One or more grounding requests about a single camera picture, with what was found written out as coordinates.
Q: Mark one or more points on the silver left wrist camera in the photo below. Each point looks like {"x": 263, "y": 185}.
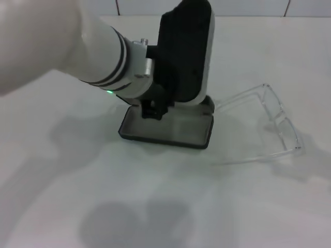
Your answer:
{"x": 181, "y": 51}

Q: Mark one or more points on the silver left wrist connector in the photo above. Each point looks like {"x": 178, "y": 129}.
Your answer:
{"x": 144, "y": 40}

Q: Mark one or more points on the clear white glasses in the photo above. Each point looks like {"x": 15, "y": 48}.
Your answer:
{"x": 283, "y": 124}

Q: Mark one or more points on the black glasses case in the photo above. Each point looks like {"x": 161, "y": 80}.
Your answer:
{"x": 168, "y": 131}

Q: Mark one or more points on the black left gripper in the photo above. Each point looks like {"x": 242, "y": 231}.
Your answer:
{"x": 155, "y": 108}

